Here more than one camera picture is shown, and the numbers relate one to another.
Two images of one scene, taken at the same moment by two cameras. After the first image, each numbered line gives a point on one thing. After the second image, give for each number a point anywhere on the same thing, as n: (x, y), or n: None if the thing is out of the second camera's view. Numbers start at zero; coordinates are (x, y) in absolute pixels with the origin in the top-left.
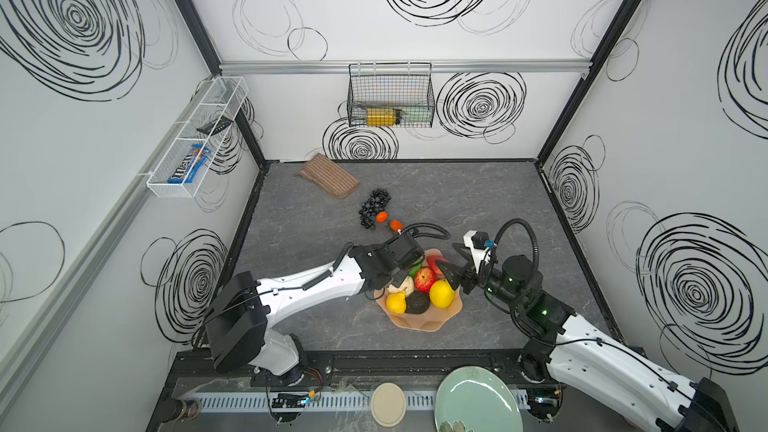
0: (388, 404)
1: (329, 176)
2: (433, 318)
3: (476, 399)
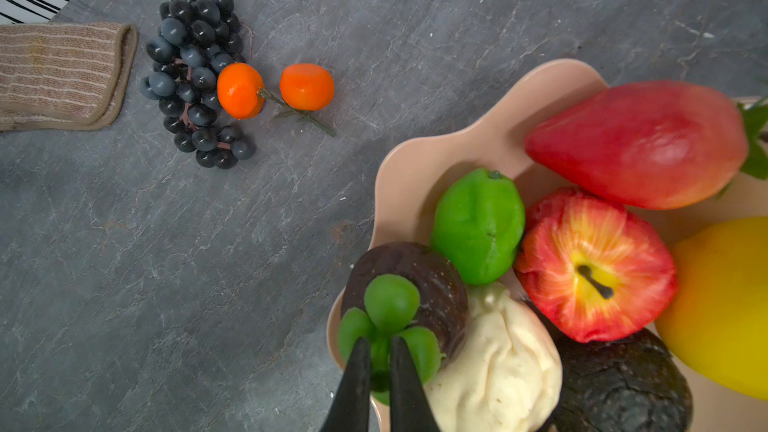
0: None
1: (64, 76)
2: (712, 413)
3: None
